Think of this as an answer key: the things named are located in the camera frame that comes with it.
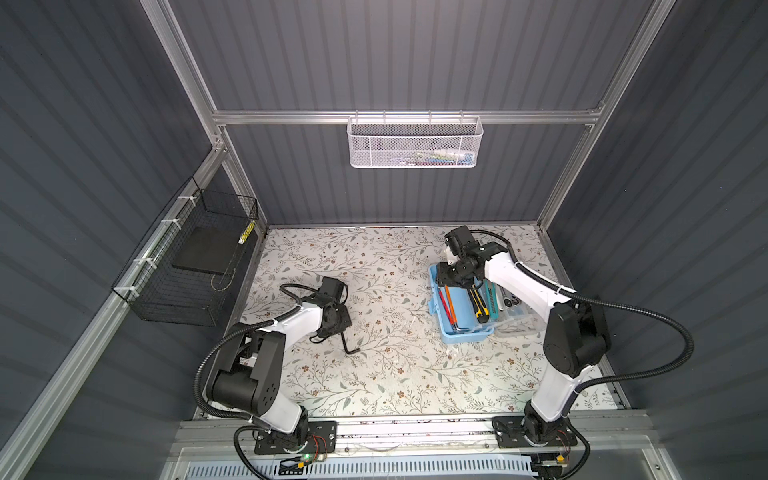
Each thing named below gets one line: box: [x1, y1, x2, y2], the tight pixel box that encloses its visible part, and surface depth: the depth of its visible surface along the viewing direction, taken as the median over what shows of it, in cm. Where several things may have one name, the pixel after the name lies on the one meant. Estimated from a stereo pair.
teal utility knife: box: [483, 279, 500, 321], surface depth 89 cm
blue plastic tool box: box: [427, 264, 495, 344], surface depth 93 cm
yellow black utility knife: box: [467, 284, 490, 323], surface depth 90 cm
